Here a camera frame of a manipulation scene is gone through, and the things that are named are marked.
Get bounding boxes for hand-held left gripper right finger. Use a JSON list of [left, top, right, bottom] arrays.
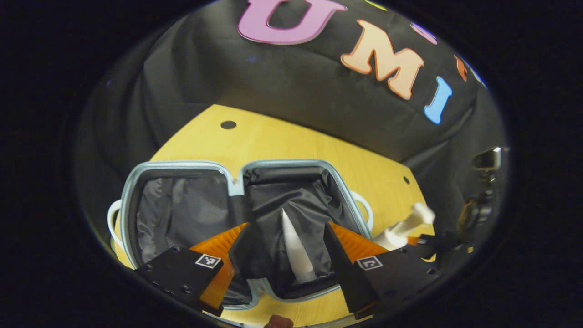
[[323, 222, 442, 319]]

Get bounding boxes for light blue cloud-shaped suitcase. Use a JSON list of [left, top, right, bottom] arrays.
[[107, 159, 374, 311]]

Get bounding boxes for white squeeze tube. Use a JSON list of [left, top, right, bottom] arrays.
[[281, 208, 318, 283]]

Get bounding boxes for black backdrop cloth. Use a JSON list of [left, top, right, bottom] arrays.
[[75, 0, 508, 256]]

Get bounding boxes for white pump bottle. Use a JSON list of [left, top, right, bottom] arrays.
[[373, 203, 436, 251]]

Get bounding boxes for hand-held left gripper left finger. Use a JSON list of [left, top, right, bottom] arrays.
[[136, 222, 251, 317]]

